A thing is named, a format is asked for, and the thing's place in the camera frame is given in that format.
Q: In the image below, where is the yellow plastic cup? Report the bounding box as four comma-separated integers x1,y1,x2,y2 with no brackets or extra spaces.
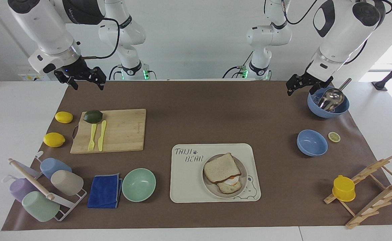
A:
332,174,356,203

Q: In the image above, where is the blue plastic cup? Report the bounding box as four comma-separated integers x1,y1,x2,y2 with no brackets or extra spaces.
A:
40,158,72,180

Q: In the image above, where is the small blue bowl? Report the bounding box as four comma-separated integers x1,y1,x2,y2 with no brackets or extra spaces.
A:
296,129,329,157

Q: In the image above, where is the blue folded cloth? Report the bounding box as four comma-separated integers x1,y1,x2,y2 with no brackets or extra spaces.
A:
87,173,123,209

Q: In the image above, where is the metal ladle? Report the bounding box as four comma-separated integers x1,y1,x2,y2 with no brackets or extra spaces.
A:
317,78,352,112

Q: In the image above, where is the wooden cutting board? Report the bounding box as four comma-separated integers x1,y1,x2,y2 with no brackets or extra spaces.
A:
70,108,147,155

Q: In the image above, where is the yellow lemon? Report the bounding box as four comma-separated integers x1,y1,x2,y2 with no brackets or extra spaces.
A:
43,132,66,148
55,111,74,124

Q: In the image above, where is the cream printed tray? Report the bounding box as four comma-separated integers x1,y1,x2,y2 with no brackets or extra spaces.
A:
169,143,262,204

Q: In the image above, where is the green plastic cup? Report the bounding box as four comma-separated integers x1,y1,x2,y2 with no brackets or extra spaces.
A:
21,190,61,223

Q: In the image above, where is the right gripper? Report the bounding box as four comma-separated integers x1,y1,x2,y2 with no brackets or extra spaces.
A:
54,56,107,91

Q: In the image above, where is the green bowl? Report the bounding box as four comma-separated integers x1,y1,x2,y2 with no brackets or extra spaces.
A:
121,168,157,203

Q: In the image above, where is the grey round plate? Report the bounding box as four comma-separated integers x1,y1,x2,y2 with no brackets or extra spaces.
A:
202,154,249,200

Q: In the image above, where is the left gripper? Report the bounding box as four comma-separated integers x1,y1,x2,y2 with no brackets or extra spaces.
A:
285,74,334,97

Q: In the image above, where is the large blue bowl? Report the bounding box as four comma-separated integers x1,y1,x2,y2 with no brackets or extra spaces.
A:
307,87,350,119

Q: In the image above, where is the white cup rack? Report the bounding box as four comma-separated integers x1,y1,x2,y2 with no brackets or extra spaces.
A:
2,151,88,222

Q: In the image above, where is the dark green avocado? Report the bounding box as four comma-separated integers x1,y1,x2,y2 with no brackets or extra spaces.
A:
83,110,104,124

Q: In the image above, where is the fried egg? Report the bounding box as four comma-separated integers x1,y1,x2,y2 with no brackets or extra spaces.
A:
223,175,241,186

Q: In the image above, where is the purple plastic cup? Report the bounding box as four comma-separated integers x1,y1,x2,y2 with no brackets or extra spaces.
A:
9,177,36,203

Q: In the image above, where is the wooden drying rack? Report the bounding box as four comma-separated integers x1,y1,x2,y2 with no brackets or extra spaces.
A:
323,152,392,230

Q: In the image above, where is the beige plastic cup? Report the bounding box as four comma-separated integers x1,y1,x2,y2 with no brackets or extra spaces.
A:
50,170,84,196

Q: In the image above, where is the yellow plastic fork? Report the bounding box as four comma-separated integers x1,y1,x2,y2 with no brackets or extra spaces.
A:
88,123,97,152

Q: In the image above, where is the small bread slice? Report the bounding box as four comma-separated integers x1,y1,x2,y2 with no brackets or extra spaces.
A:
217,180,243,195

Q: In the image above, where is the large toast bread slice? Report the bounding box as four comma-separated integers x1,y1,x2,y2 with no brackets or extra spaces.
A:
203,152,242,184

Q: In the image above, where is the yellow plastic knife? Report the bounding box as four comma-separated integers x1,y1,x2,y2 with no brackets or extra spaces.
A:
97,120,107,152

